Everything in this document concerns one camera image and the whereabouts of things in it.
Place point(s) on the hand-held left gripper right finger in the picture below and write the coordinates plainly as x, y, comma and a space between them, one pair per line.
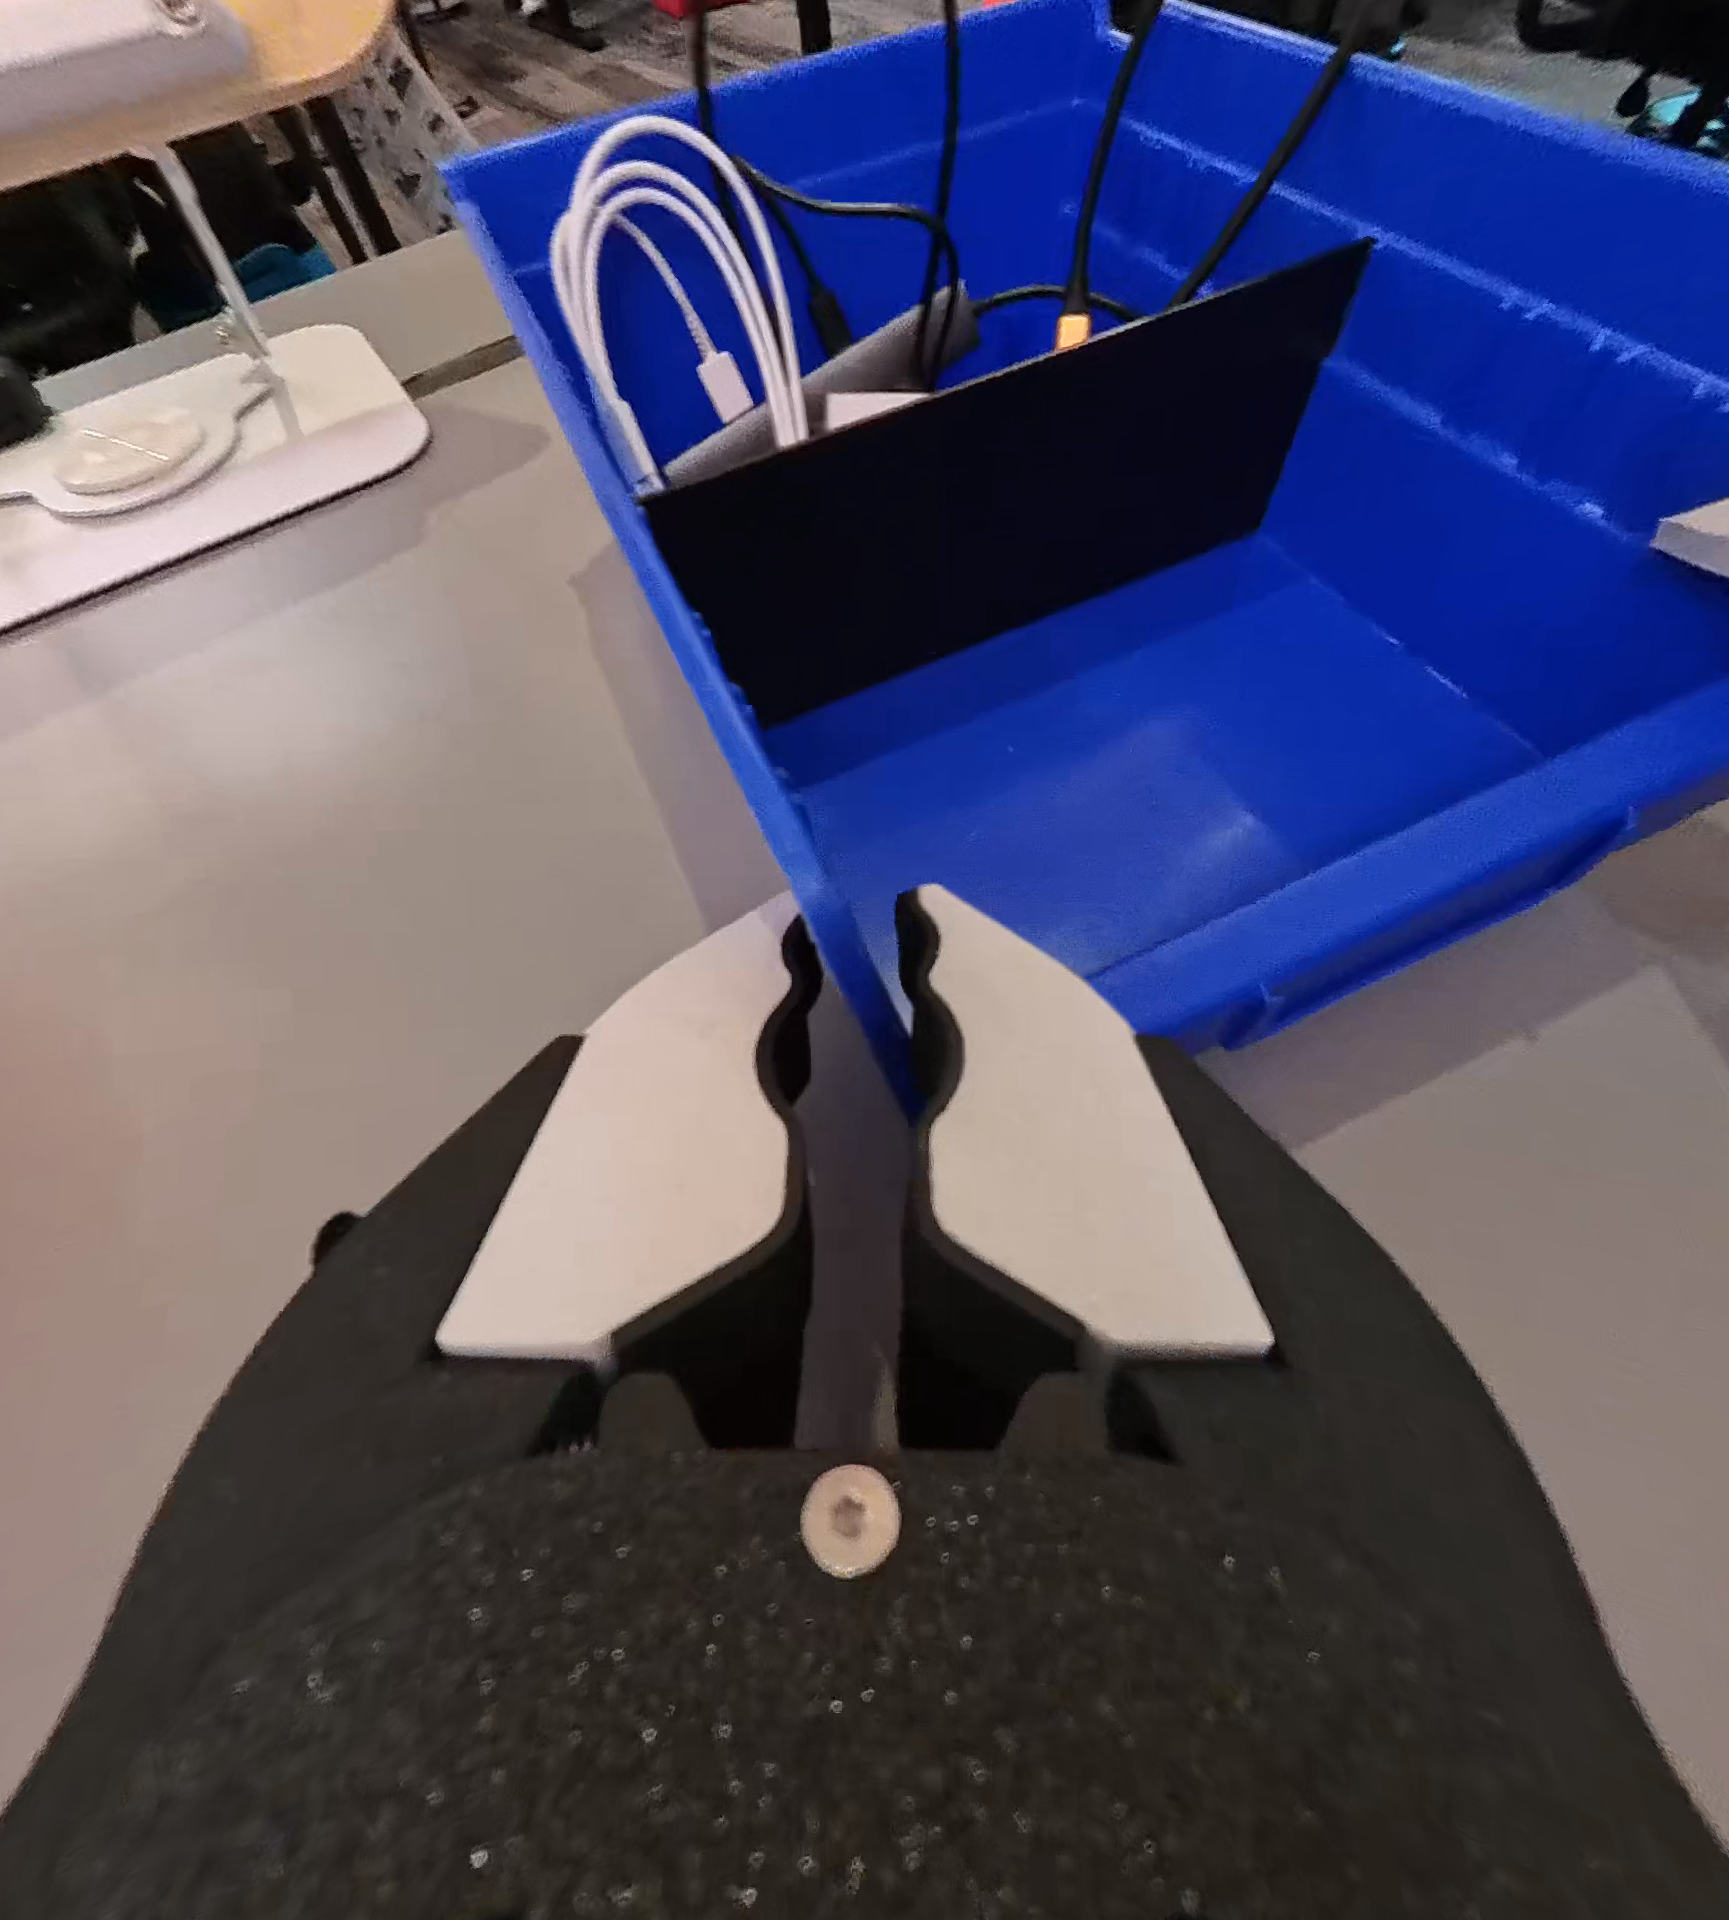
1060, 1186

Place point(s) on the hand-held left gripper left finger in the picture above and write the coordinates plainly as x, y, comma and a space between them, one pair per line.
624, 1186

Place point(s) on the blue plastic bin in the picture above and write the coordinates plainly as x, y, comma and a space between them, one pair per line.
1180, 780

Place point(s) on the grey desk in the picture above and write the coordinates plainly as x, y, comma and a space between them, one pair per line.
205, 976

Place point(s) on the black divider in blue bin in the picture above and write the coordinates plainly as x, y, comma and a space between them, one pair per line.
984, 526

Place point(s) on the wooden book stand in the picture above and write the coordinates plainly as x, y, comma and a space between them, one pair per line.
325, 413

